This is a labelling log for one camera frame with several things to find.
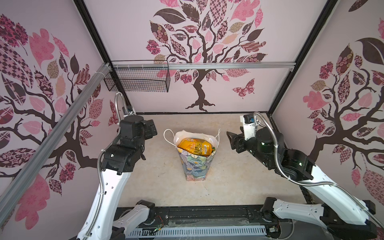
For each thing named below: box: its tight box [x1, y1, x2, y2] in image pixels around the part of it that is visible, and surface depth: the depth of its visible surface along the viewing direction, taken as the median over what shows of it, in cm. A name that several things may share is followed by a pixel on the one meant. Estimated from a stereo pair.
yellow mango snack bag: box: [177, 137, 214, 156], surface depth 78 cm
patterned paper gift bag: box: [163, 129, 221, 181], surface depth 75 cm
